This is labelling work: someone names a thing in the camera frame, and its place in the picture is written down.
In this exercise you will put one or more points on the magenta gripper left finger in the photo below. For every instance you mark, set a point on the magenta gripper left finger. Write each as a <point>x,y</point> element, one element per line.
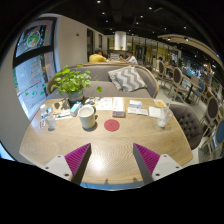
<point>71,166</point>

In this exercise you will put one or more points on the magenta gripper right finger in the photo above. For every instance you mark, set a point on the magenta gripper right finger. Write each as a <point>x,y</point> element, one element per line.
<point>153,166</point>

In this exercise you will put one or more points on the white ceramic mug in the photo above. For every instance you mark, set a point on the white ceramic mug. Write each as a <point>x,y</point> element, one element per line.
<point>87,116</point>

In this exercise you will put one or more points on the clear glass left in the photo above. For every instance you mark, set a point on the clear glass left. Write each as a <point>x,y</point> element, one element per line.
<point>51,121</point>

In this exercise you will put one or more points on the clear glass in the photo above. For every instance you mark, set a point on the clear glass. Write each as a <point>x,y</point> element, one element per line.
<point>165,115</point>
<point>51,121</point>

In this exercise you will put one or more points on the round red coaster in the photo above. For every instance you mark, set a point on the round red coaster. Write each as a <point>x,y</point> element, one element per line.
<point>111,125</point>

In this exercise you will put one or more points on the white napkin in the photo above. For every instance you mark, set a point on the white napkin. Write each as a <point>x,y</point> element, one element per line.
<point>154,112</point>

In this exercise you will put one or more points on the clear glass right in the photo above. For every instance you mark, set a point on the clear glass right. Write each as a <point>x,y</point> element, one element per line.
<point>165,115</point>

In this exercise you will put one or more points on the blue tissue pack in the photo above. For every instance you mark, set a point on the blue tissue pack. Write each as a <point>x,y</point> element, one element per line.
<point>75,108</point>

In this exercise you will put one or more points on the white leaflet right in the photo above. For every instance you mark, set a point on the white leaflet right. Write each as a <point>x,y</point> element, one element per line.
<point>137,111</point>

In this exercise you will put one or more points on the tufted grey armchair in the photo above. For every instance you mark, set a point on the tufted grey armchair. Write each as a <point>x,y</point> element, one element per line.
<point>189,123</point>

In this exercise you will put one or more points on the yellow card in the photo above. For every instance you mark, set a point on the yellow card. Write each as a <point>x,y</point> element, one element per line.
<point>159,103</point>

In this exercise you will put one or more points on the white menu sheet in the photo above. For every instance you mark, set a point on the white menu sheet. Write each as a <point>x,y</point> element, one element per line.
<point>104,104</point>

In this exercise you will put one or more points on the small booklet with red edge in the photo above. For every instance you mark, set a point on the small booklet with red edge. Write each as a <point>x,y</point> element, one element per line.
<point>118,109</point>

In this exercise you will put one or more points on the grey curved sofa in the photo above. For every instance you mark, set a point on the grey curved sofa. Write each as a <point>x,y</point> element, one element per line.
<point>102,86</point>

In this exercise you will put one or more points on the green potted plant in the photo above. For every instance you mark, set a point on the green potted plant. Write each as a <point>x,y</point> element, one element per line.
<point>71,82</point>

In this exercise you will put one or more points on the grey zigzag cushion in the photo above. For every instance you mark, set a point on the grey zigzag cushion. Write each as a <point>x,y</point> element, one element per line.
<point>127,79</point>

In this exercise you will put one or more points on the wooden dining chair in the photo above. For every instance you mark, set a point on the wooden dining chair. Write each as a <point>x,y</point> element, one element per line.
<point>176,82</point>

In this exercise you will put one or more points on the person in white shirt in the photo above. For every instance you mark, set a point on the person in white shirt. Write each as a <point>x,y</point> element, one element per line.
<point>130,58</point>

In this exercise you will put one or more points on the person in yellow shirt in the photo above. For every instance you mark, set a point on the person in yellow shirt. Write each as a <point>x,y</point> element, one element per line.
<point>97,56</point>

